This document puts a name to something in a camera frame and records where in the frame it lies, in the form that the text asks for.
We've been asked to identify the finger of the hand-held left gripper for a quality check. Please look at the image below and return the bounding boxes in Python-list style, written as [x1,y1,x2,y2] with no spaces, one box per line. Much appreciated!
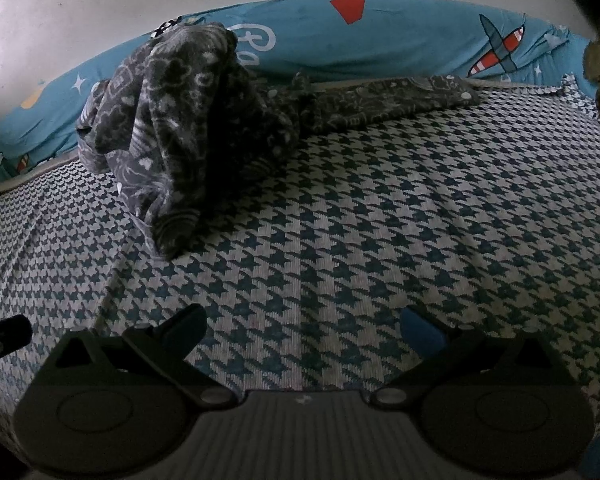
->
[0,315,33,359]

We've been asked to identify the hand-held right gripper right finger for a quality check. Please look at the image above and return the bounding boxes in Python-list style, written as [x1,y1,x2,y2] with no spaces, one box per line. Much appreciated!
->
[370,306,578,408]

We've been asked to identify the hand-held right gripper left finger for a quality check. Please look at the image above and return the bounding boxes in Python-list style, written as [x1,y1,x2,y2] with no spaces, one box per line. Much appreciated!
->
[42,304,241,408]

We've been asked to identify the grey patterned fleece garment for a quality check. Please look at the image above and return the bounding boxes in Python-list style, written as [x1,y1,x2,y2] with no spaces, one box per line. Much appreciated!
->
[77,20,481,261]

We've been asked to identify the houndstooth bed mat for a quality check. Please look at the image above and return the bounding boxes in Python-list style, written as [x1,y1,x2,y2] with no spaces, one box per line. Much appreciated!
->
[0,75,600,441]

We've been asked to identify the blue printed bed sheet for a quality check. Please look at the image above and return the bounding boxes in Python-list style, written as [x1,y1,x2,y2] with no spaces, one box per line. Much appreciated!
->
[0,0,598,183]

